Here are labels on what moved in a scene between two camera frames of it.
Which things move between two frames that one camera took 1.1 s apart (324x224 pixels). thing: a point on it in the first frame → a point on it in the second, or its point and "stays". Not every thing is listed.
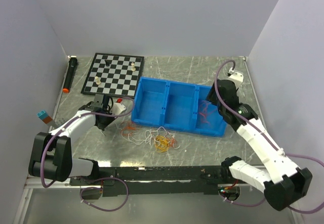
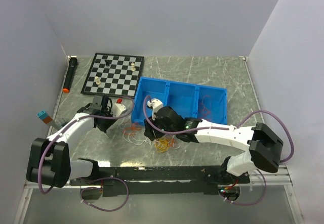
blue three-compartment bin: x=177 y=105 stays
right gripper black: x=211 y=95 → x=150 y=134
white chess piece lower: x=98 y=82 stays
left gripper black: x=102 y=126 stays
